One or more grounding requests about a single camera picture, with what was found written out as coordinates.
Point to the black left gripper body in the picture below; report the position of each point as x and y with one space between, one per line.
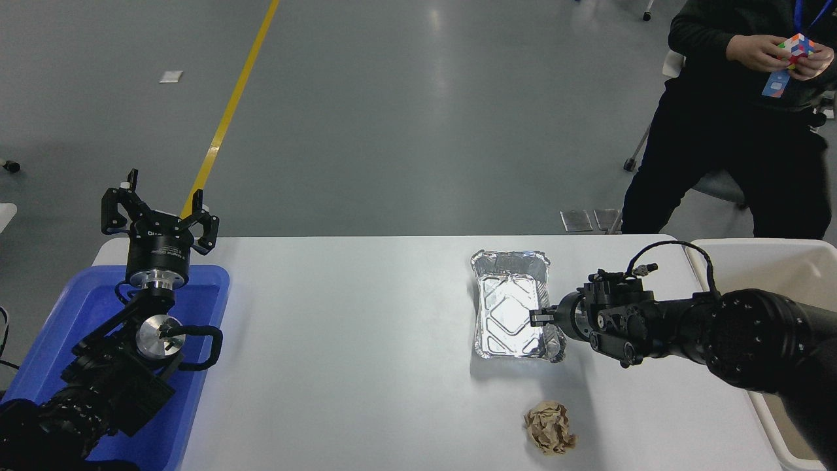
159 256

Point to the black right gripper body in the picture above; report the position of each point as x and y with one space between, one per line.
569 317

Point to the rectangular foil tray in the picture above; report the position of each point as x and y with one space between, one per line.
507 307

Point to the multicoloured puzzle cube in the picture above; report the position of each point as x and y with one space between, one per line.
796 49

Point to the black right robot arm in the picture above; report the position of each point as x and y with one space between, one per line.
752 333

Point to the person's right forearm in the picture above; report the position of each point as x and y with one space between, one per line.
693 36

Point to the square metal floor plate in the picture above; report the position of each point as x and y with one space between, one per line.
607 220
577 221

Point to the person's right hand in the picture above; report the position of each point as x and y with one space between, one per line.
755 51

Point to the person's left hand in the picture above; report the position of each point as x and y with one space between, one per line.
814 64

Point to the blue plastic tray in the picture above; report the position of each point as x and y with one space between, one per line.
85 307

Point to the crumpled tan paper ball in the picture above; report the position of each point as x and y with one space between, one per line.
550 428

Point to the yellow floor line tape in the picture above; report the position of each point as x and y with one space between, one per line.
226 118

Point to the white furniture corner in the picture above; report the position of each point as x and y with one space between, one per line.
6 214

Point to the black caster wheel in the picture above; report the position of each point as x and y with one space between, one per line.
10 166

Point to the white-framed chair with casters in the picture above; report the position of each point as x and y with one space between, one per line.
719 190

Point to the large pale bin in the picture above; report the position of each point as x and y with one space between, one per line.
771 261

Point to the person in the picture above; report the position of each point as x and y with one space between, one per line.
719 131

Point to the white rolling chair leg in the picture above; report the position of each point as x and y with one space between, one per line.
648 13

